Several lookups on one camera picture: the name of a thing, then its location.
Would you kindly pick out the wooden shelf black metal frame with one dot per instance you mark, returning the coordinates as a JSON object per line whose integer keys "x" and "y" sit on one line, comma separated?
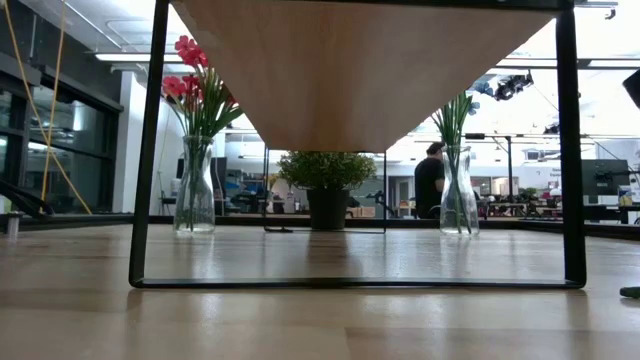
{"x": 360, "y": 75}

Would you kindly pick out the clear glass vase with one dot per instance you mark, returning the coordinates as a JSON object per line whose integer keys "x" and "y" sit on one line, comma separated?
{"x": 195, "y": 210}
{"x": 457, "y": 215}

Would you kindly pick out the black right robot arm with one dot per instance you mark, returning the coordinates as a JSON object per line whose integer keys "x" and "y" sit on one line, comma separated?
{"x": 634, "y": 87}

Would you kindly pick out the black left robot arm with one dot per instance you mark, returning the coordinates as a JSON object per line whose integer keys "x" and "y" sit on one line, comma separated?
{"x": 25, "y": 200}

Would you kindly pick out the green potted plant black pot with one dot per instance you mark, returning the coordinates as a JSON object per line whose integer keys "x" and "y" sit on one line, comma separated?
{"x": 327, "y": 172}

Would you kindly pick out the black upright monitor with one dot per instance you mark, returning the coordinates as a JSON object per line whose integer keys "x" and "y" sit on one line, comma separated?
{"x": 220, "y": 172}

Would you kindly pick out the person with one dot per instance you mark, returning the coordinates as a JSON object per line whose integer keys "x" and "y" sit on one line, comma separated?
{"x": 427, "y": 190}

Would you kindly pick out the long ceiling light fixture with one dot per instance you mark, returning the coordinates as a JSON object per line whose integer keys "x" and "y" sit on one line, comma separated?
{"x": 530, "y": 63}
{"x": 120, "y": 57}

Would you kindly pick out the black framed glass partition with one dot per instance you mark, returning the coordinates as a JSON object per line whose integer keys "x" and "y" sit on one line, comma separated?
{"x": 85, "y": 125}

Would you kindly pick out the dark wide monitor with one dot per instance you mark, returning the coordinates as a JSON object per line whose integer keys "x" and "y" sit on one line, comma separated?
{"x": 607, "y": 177}

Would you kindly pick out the dark green stem end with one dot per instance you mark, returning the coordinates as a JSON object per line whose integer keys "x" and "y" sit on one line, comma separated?
{"x": 631, "y": 292}

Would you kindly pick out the small black ceiling fixture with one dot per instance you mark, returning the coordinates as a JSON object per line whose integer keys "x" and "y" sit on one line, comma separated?
{"x": 610, "y": 14}

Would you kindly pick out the black metal frame stand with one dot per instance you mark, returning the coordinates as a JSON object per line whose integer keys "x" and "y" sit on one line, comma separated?
{"x": 492, "y": 136}

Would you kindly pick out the black ceiling camera rig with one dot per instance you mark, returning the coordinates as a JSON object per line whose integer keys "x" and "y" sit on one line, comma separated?
{"x": 512, "y": 86}

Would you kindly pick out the black table border rail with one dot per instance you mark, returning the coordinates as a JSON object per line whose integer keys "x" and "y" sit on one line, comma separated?
{"x": 75, "y": 220}

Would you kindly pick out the small grey cylinder post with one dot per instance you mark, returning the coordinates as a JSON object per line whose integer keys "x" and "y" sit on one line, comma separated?
{"x": 14, "y": 225}

